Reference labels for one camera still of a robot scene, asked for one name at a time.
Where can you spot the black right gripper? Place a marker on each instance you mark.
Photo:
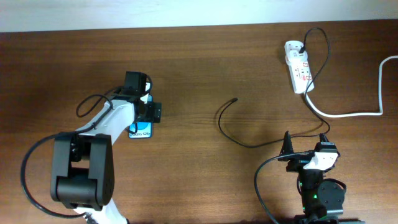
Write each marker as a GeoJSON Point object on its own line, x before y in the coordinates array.
{"type": "Point", "coordinates": [296, 162]}

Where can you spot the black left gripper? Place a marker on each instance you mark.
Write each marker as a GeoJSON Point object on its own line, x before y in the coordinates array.
{"type": "Point", "coordinates": [153, 112]}

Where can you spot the blue Samsung Galaxy smartphone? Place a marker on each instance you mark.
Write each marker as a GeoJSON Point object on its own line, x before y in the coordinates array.
{"type": "Point", "coordinates": [143, 130]}

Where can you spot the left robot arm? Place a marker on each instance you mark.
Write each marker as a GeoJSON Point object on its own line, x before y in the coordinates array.
{"type": "Point", "coordinates": [83, 178]}

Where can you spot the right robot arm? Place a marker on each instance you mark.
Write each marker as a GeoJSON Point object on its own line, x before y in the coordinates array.
{"type": "Point", "coordinates": [322, 198]}

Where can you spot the white USB charger plug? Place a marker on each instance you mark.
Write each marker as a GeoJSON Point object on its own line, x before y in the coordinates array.
{"type": "Point", "coordinates": [294, 56]}

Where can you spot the white power strip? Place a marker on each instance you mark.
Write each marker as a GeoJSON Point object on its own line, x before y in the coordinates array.
{"type": "Point", "coordinates": [300, 73]}

